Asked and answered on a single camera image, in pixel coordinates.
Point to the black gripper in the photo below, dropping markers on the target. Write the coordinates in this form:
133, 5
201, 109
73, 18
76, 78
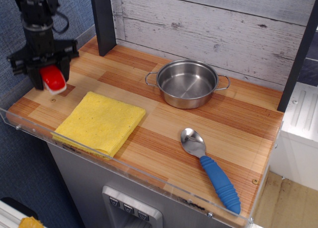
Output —
40, 50

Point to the red and white toy sushi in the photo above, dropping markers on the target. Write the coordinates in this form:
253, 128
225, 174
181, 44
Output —
53, 79

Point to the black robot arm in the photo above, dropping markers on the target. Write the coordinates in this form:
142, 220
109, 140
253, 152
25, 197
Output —
37, 14

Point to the yellow and black corner object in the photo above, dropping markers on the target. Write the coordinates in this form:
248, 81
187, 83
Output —
14, 214

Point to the clear acrylic table guard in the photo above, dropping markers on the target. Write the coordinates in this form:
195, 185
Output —
151, 177

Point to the yellow folded cloth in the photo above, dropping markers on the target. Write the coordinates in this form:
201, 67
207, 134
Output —
99, 125

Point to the small steel pot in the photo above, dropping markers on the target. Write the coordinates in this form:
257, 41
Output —
186, 84

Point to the grey cabinet with dispenser panel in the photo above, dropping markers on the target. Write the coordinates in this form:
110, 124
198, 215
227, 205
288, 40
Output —
109, 197

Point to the white side unit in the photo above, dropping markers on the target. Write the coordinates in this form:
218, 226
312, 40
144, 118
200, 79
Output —
295, 153

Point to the dark left upright post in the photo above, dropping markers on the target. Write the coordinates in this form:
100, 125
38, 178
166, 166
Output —
104, 25

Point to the dark upright post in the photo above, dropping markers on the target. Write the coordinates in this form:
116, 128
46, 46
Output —
300, 58
104, 25

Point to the spoon with blue handle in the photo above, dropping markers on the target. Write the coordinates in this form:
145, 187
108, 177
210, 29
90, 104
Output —
194, 145

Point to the dark right upright post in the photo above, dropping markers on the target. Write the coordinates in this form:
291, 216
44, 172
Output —
300, 58

